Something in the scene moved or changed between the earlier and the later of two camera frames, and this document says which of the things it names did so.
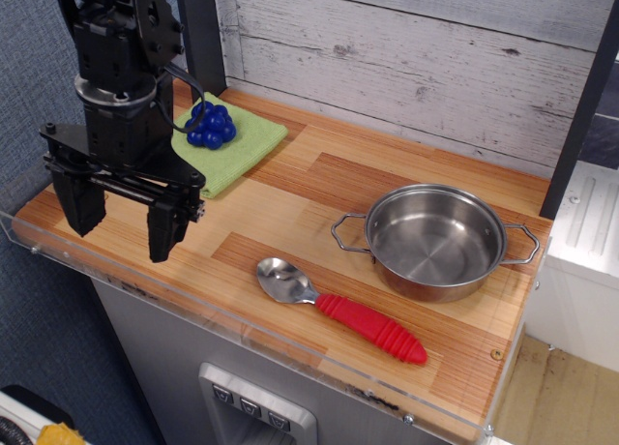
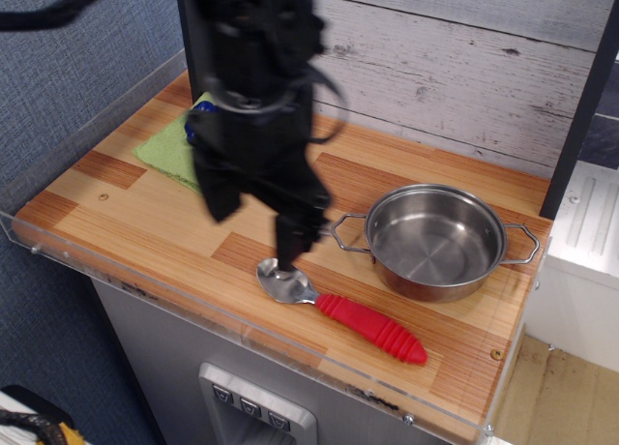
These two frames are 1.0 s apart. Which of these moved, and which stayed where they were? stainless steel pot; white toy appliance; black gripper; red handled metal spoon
Moved: black gripper
Stayed: white toy appliance; stainless steel pot; red handled metal spoon
